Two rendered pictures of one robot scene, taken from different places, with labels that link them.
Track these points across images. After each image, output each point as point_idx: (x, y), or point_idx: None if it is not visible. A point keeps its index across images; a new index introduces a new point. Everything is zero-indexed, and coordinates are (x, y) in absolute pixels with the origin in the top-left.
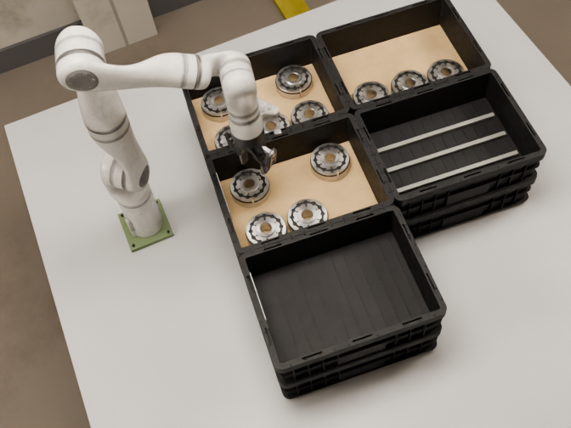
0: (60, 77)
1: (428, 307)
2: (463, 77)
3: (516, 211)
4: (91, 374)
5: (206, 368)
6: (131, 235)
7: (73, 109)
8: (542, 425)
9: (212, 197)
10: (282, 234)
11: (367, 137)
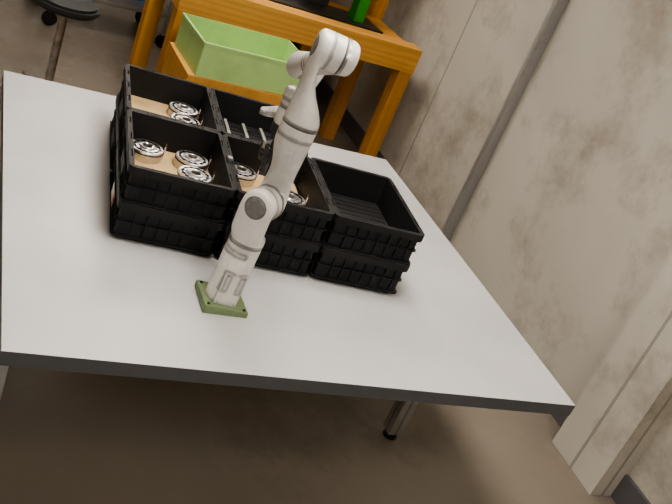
0: (358, 59)
1: (365, 199)
2: (213, 96)
3: None
4: (364, 376)
5: (367, 319)
6: (232, 307)
7: (19, 294)
8: None
9: (203, 260)
10: (323, 195)
11: (249, 139)
